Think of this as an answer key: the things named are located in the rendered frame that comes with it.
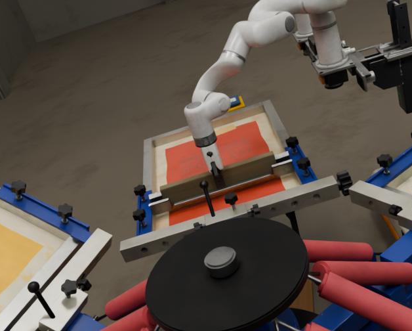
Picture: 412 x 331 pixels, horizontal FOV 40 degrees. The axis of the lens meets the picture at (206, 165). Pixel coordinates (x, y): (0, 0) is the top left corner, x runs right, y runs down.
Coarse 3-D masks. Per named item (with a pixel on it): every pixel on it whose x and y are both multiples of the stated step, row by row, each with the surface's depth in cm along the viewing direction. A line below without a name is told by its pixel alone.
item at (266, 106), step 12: (252, 108) 242; (264, 108) 238; (216, 120) 243; (228, 120) 243; (276, 120) 224; (168, 132) 247; (180, 132) 244; (276, 132) 216; (144, 144) 243; (156, 144) 245; (144, 156) 233; (144, 168) 223; (144, 180) 215
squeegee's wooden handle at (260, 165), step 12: (264, 156) 188; (216, 168) 191; (228, 168) 189; (240, 168) 189; (252, 168) 189; (264, 168) 190; (180, 180) 191; (192, 180) 189; (228, 180) 191; (240, 180) 191; (168, 192) 191; (180, 192) 191; (192, 192) 192
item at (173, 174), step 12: (180, 144) 240; (192, 144) 237; (168, 156) 234; (180, 156) 231; (168, 168) 225; (168, 180) 216; (192, 204) 196; (204, 204) 194; (216, 204) 191; (180, 216) 192; (192, 216) 189
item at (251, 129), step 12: (228, 132) 237; (240, 132) 233; (252, 132) 230; (216, 144) 230; (252, 144) 221; (264, 144) 217; (276, 180) 193; (228, 192) 195; (240, 192) 193; (252, 192) 191; (264, 192) 188; (276, 192) 186; (228, 204) 189
